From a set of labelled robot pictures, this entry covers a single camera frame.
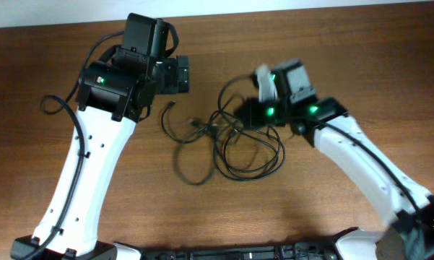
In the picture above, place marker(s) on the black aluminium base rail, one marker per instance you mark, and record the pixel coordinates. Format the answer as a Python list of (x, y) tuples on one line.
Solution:
[(309, 248)]

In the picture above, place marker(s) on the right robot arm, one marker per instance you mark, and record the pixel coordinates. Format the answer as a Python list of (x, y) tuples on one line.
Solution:
[(405, 207)]

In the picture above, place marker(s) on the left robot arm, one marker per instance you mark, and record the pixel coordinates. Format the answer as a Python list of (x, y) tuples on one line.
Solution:
[(113, 94)]

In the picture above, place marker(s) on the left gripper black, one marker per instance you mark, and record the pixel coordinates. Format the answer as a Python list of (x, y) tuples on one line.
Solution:
[(176, 75)]

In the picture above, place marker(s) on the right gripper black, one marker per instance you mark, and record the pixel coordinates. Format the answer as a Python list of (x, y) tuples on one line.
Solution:
[(253, 117)]

